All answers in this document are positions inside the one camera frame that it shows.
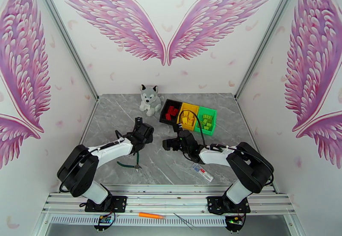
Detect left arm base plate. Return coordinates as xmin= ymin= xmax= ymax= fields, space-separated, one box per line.
xmin=85 ymin=195 xmax=128 ymax=213

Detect green handled pliers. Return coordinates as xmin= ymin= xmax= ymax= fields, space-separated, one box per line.
xmin=116 ymin=151 xmax=143 ymax=174

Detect yellow plastic bin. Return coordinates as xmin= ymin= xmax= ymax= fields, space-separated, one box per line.
xmin=176 ymin=102 xmax=200 ymax=132

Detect small circuit board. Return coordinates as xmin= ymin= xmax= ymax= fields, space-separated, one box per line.
xmin=225 ymin=215 xmax=245 ymax=233
xmin=93 ymin=215 xmax=116 ymax=232

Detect black plastic bin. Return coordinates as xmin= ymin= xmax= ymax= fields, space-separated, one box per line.
xmin=159 ymin=99 xmax=183 ymax=126

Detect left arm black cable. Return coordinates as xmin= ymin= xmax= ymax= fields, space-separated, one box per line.
xmin=115 ymin=130 xmax=135 ymax=143

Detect white perforated cable duct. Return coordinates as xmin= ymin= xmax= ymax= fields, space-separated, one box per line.
xmin=49 ymin=215 xmax=229 ymax=227

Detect orange pen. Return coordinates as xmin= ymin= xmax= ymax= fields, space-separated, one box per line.
xmin=138 ymin=212 xmax=165 ymax=219

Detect clear plastic packet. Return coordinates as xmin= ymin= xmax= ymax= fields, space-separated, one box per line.
xmin=192 ymin=162 xmax=215 ymax=183

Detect green plastic bin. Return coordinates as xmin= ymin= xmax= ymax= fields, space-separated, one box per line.
xmin=193 ymin=105 xmax=218 ymax=136

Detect aluminium rail platform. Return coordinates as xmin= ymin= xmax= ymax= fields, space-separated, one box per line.
xmin=41 ymin=184 xmax=297 ymax=216

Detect aluminium corner post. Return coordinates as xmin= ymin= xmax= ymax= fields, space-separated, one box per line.
xmin=235 ymin=0 xmax=305 ymax=101
xmin=29 ymin=0 xmax=100 ymax=102

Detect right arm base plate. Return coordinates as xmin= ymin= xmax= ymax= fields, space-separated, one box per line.
xmin=207 ymin=195 xmax=251 ymax=215

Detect metal tweezers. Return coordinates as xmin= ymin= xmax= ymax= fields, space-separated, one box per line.
xmin=173 ymin=212 xmax=196 ymax=230

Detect grey husky plush toy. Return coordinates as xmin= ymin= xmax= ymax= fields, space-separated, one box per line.
xmin=139 ymin=84 xmax=164 ymax=118

